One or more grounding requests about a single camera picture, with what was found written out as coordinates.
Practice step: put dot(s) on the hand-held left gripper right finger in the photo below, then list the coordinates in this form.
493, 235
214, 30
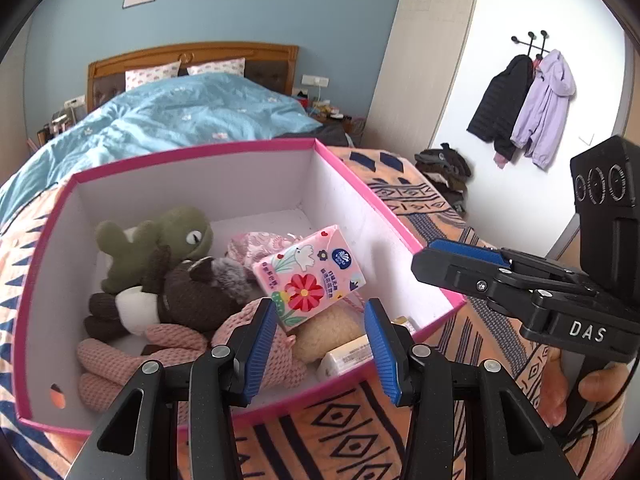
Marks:
382, 355

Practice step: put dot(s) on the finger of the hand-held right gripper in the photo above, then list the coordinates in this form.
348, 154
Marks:
470, 252
450, 272

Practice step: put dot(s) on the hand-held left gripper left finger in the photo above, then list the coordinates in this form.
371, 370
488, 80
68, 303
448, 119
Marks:
260, 350

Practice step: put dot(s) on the pink floral tissue pack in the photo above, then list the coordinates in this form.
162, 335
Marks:
305, 280

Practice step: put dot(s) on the pink cardboard box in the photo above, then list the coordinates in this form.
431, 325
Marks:
200, 185

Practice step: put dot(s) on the person's right hand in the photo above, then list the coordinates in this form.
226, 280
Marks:
602, 382

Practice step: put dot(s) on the cream rectangular packet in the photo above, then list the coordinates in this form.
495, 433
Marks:
345, 355

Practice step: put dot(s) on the small yellow packet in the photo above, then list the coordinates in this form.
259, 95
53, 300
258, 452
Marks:
403, 323

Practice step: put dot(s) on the beige plush toy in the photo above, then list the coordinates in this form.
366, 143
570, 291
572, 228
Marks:
325, 332

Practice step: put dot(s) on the brown and white plush toy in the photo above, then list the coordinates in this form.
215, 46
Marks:
195, 295

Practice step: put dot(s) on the orange patterned blanket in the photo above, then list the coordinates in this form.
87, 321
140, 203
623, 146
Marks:
350, 435

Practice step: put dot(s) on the pink knitted plush toy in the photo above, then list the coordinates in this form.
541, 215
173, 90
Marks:
170, 340

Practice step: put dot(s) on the green plush toy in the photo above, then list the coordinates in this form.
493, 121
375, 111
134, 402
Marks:
170, 230

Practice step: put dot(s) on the black puffer coat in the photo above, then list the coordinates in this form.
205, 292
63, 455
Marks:
500, 105

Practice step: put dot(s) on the lilac jacket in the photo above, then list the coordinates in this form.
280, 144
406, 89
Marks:
547, 105

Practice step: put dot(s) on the dark cloth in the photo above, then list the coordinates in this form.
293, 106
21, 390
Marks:
320, 135

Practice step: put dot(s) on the cluttered bedside table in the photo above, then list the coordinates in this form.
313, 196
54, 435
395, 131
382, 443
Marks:
330, 112

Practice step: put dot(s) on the beige wardrobe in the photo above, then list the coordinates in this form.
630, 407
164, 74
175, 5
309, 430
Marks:
415, 60

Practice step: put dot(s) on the blue duvet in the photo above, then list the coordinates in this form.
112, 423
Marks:
175, 110

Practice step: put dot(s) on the white dotted pillow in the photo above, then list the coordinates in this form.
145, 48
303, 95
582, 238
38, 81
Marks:
215, 67
152, 76

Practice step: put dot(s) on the wooden bed headboard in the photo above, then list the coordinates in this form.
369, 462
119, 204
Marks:
225, 52

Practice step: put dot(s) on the cluttered bedside shelf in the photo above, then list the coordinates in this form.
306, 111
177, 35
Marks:
62, 120

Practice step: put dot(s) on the black wall hook rack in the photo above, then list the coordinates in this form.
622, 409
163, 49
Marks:
531, 45

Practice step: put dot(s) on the white wall socket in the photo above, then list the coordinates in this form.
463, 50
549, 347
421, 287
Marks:
315, 80

